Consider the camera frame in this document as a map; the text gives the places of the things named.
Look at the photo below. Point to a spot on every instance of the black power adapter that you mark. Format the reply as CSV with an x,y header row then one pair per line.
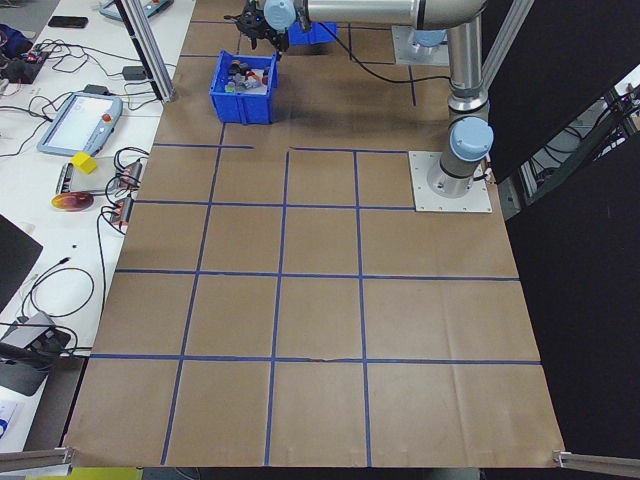
x,y
134,74

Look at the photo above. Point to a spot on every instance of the grey adapter box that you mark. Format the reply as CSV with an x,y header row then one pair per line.
x,y
30,332

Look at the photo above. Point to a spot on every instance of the teach pendant with red button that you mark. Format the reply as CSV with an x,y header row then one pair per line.
x,y
110,9

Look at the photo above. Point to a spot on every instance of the white square base plate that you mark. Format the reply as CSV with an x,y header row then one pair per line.
x,y
425,200
405,55

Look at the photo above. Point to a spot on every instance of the black smartphone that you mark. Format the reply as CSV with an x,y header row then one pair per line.
x,y
68,21

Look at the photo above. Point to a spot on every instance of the red button blue block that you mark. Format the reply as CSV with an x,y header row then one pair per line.
x,y
265,77

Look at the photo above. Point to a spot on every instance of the yellow push button switch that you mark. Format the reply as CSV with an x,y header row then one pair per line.
x,y
234,64

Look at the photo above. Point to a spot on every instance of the yellow cube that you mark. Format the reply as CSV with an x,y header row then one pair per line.
x,y
83,162

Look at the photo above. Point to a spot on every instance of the circuit board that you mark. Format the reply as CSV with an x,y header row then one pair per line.
x,y
27,62

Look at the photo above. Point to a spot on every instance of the red yellow toy fruit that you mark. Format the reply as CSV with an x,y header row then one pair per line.
x,y
72,201

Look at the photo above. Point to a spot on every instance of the purple cloth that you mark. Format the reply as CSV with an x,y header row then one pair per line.
x,y
10,39

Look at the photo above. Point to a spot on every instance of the silver button orange block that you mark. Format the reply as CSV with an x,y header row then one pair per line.
x,y
251,76

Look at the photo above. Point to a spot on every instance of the black frame cover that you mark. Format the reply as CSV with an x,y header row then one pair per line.
x,y
575,300

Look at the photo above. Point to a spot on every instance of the white printed paper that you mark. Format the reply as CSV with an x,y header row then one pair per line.
x,y
7,415

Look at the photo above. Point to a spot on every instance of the blue plastic storage bin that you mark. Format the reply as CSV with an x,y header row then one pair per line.
x,y
240,110
320,34

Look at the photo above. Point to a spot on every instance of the black laptop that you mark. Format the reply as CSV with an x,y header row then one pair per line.
x,y
15,255

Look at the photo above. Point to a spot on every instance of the slanted aluminium frame bar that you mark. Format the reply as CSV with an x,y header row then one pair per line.
x,y
510,35

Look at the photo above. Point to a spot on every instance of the aluminium profile post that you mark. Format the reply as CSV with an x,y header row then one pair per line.
x,y
150,55

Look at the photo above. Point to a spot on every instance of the small grey adapter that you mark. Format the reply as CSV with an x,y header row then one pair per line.
x,y
97,90

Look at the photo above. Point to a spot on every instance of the yellow sheet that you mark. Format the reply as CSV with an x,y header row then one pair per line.
x,y
85,474

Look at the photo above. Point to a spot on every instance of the aluminium profile bar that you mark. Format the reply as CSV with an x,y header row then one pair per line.
x,y
35,457
595,462

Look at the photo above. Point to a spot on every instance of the grey blue teach pendant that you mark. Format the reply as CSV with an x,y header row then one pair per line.
x,y
80,125

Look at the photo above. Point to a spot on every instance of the silver flat device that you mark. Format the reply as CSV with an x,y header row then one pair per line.
x,y
66,177

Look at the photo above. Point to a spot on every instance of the black stand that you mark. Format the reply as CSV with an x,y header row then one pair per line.
x,y
20,375

